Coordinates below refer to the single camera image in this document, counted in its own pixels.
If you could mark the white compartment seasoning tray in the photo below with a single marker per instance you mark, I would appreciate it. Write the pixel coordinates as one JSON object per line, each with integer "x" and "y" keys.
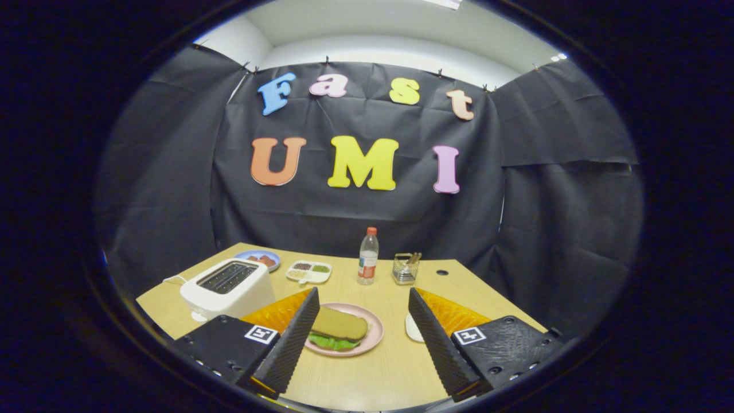
{"x": 309, "y": 274}

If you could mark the rounded brown bread slice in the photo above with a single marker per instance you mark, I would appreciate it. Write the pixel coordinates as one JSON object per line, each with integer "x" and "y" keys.
{"x": 338, "y": 324}

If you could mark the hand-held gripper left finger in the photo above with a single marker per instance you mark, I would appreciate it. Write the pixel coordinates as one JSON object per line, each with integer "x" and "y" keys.
{"x": 289, "y": 350}

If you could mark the clear bottle with red cap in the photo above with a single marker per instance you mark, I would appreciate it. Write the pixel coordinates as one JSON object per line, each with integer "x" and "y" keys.
{"x": 368, "y": 261}

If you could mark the black backdrop cloth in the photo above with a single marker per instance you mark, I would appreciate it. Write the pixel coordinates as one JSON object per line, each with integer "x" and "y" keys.
{"x": 355, "y": 212}

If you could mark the green lettuce leaf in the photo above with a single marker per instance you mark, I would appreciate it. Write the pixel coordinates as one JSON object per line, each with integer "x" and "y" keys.
{"x": 335, "y": 344}

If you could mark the white toaster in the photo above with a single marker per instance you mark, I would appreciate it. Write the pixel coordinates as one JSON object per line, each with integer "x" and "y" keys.
{"x": 235, "y": 292}

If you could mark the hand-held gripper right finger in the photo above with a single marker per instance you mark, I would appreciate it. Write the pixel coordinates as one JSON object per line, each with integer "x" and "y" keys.
{"x": 438, "y": 350}

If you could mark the blue round plate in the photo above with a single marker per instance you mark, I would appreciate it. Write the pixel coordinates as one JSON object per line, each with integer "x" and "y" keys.
{"x": 243, "y": 255}

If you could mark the ceiling light panel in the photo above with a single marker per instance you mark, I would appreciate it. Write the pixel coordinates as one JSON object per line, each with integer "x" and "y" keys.
{"x": 444, "y": 3}

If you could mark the small white square dish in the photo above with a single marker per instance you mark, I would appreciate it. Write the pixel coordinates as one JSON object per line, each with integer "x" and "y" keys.
{"x": 412, "y": 328}

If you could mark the pink round plate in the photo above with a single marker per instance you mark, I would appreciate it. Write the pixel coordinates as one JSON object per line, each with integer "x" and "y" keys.
{"x": 374, "y": 330}

